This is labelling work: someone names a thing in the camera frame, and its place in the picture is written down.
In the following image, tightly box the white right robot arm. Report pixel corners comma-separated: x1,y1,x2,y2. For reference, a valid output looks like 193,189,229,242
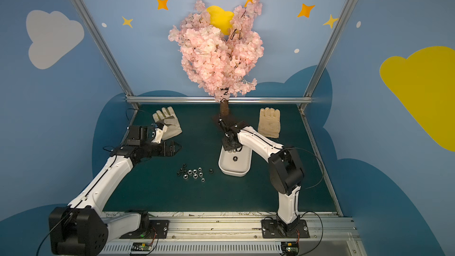
218,118,305,232

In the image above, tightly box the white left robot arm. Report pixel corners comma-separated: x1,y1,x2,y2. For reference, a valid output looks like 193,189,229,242
49,141,182,256

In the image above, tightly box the white plastic storage box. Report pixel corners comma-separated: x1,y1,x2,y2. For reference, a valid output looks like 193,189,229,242
218,146,252,177

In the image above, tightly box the white grey work glove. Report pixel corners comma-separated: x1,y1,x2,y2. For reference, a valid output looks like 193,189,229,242
152,106,182,141

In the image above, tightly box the brown tree trunk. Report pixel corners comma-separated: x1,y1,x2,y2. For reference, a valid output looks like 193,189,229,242
220,99,230,117

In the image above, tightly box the beige knitted glove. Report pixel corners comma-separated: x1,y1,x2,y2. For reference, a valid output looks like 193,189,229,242
258,107,281,139

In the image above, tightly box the pink blossom artificial tree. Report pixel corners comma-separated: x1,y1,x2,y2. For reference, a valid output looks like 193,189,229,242
168,0,264,102

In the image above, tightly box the green circuit board left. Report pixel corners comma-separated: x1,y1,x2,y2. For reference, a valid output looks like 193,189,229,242
130,242,153,254

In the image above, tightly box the green circuit board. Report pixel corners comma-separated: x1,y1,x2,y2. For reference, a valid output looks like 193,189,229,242
280,242,300,256
130,242,153,254

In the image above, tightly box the green circuit board right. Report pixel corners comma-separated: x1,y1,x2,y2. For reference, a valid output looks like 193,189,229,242
280,242,300,256

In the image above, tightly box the dark metal tree base plate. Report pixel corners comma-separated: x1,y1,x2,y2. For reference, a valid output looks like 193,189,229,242
212,113,237,129

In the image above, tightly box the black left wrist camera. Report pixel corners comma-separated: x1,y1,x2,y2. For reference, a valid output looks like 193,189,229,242
125,124,167,146

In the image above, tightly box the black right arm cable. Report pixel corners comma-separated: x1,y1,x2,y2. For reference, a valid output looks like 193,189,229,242
284,146,325,190

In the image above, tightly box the back aluminium frame rail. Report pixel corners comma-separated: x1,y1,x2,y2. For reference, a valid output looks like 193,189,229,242
126,95,313,104

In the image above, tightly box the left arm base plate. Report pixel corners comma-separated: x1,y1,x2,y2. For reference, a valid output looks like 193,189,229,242
120,219,169,239

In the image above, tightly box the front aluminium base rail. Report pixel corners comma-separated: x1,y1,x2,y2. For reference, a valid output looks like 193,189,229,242
101,212,367,256

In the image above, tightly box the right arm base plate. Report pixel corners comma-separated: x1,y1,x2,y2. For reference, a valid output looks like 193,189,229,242
261,217,310,239

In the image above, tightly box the left aluminium frame post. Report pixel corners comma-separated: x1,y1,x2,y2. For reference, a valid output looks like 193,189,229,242
70,0,134,98

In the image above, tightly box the aluminium frame post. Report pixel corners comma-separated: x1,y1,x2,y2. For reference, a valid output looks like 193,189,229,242
299,0,358,113
70,0,134,98

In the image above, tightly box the right aluminium frame post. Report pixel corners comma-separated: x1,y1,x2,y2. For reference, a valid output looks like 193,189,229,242
299,0,358,113

